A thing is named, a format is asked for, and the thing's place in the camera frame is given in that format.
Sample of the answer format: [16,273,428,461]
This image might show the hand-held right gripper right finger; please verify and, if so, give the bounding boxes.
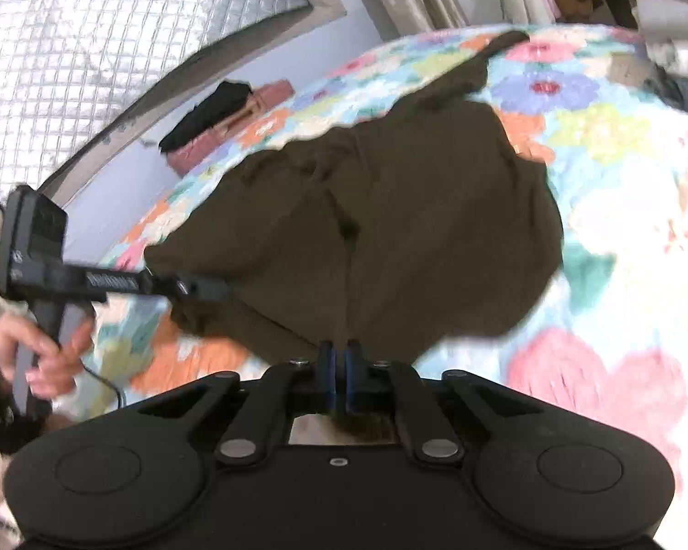
[347,341,557,465]

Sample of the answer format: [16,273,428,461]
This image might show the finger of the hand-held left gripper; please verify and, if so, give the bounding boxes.
[149,274,233,302]

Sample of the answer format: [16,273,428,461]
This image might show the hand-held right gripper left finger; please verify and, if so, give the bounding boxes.
[117,342,339,465]

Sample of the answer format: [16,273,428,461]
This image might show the dark brown garment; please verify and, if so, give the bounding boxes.
[143,28,566,445]

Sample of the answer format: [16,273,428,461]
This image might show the folded white clothes stack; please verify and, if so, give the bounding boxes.
[632,0,688,78]

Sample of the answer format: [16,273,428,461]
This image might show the person's left hand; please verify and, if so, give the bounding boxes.
[0,316,95,399]

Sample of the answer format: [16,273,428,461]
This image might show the black cloth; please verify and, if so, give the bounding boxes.
[159,80,254,153]

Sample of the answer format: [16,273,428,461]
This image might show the silver quilted window cover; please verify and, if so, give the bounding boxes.
[0,0,313,207]

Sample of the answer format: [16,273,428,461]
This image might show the floral printed blanket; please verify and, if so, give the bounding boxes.
[92,22,688,505]

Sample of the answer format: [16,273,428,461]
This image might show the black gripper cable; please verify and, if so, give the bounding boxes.
[79,365,125,414]

